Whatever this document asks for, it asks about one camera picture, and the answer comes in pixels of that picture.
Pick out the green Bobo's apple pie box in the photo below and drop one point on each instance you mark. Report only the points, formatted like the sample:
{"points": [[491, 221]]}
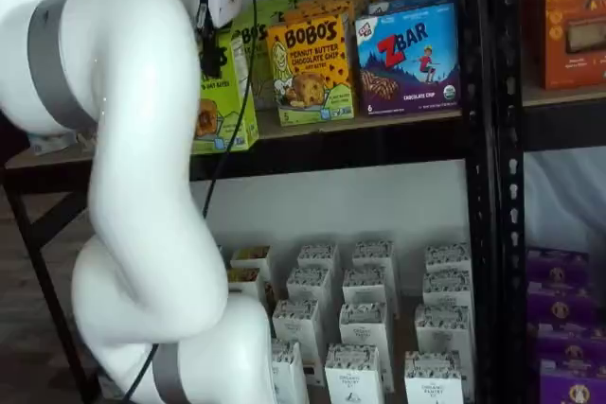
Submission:
{"points": [[210, 92], [279, 5], [261, 73]]}

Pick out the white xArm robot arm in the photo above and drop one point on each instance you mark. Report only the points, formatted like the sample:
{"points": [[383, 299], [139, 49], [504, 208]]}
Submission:
{"points": [[142, 92]]}

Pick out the black metal shelf rack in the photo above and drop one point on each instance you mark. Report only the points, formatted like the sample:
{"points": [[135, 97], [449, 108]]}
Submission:
{"points": [[509, 186], [331, 144]]}

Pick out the wooden shelf board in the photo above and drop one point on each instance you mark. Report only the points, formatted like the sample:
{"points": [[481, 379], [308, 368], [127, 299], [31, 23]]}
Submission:
{"points": [[379, 119]]}

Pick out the yellow label Purely Elizabeth box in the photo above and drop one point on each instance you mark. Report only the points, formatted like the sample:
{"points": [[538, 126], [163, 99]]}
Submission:
{"points": [[244, 281], [251, 255]]}

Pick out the white floral Organic Pantry box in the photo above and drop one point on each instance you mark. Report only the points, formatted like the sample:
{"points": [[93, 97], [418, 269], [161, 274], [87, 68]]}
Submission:
{"points": [[286, 375], [442, 328], [447, 288], [362, 328], [433, 380], [308, 286], [352, 375], [294, 328], [363, 283], [373, 255], [317, 257], [447, 257]]}

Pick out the orange snack box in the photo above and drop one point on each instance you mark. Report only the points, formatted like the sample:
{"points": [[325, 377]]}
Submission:
{"points": [[573, 21]]}

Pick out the purple snack box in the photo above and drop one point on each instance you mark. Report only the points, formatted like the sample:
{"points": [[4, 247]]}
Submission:
{"points": [[561, 302], [558, 264], [575, 385], [573, 345]]}

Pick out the white patterned small boxes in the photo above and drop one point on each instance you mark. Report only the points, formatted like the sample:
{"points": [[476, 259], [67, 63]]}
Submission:
{"points": [[402, 309]]}

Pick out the white plastic sheet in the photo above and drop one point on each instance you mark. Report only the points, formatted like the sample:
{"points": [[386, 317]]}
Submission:
{"points": [[563, 196]]}

